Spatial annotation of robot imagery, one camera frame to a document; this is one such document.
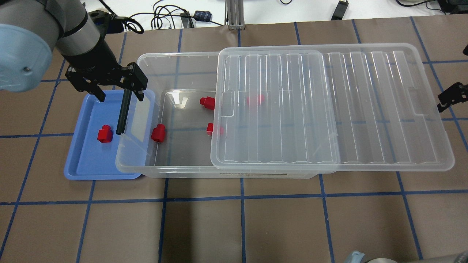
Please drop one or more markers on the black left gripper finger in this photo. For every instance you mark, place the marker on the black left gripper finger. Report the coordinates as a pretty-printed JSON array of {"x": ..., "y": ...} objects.
[
  {"x": 139, "y": 93},
  {"x": 96, "y": 91}
]

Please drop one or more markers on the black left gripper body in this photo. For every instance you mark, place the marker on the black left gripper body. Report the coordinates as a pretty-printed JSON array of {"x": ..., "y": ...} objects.
[{"x": 94, "y": 61}]

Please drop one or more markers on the red block near middle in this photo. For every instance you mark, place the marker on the red block near middle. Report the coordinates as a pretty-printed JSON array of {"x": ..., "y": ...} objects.
[{"x": 211, "y": 128}]

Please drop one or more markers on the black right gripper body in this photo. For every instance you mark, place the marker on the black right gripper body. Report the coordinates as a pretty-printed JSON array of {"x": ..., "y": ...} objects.
[{"x": 452, "y": 95}]

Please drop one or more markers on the red block picked up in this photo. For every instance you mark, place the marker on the red block picked up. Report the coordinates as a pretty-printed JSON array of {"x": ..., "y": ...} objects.
[{"x": 105, "y": 134}]

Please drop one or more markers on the aluminium frame post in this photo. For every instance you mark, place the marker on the aluminium frame post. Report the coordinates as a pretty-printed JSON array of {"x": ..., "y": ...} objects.
[{"x": 234, "y": 10}]

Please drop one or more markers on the red block under lid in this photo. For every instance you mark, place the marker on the red block under lid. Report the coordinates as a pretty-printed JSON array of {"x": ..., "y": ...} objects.
[{"x": 255, "y": 101}]

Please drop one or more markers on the clear plastic storage box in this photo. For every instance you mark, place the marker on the clear plastic storage box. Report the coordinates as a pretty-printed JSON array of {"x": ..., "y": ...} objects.
[{"x": 175, "y": 153}]

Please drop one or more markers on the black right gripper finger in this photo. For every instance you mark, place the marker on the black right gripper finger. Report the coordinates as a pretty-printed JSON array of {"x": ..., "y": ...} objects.
[{"x": 442, "y": 107}]

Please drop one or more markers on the blue plastic tray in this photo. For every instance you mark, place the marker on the blue plastic tray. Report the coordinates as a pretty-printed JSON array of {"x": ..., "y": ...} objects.
[{"x": 89, "y": 159}]

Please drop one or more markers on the clear plastic box lid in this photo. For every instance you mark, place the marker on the clear plastic box lid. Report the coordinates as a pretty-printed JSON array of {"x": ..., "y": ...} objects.
[{"x": 385, "y": 113}]

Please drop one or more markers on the red block far middle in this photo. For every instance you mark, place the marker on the red block far middle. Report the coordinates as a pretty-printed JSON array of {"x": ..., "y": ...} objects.
[{"x": 208, "y": 102}]

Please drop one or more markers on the red block near handle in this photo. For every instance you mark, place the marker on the red block near handle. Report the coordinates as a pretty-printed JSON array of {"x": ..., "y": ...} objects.
[{"x": 158, "y": 133}]

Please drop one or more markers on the blue patterned small device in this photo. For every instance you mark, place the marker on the blue patterned small device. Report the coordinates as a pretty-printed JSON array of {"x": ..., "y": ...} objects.
[{"x": 202, "y": 16}]

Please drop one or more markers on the black box handle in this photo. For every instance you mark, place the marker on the black box handle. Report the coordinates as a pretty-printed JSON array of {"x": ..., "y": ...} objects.
[{"x": 123, "y": 113}]

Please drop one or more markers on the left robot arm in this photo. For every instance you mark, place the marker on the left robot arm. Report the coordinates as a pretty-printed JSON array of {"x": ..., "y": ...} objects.
[{"x": 30, "y": 30}]

